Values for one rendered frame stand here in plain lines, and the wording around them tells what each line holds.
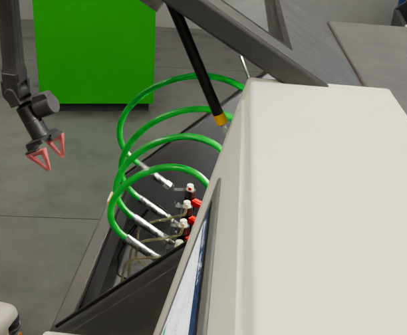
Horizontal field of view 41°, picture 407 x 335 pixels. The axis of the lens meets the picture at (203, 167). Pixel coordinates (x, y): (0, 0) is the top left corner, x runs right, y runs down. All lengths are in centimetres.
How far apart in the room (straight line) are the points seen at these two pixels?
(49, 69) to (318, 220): 428
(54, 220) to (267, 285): 296
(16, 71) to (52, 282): 143
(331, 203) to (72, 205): 300
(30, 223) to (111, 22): 193
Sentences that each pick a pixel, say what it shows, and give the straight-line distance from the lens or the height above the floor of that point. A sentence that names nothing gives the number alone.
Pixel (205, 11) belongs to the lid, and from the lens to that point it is 81.
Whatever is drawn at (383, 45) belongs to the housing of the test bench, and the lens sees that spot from 137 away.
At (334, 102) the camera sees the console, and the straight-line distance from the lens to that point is 79.
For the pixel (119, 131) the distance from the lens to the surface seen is 130.
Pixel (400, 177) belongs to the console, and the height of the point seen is 155.
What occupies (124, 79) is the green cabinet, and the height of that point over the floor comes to 30.
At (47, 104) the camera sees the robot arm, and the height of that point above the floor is 120.
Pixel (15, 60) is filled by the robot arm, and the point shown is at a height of 132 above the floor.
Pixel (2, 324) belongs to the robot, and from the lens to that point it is 231.
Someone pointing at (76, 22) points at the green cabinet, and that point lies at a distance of 458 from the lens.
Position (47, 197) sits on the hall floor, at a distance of 357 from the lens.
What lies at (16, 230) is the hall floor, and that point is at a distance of 329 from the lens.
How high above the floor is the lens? 181
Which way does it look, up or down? 27 degrees down
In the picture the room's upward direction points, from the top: 4 degrees clockwise
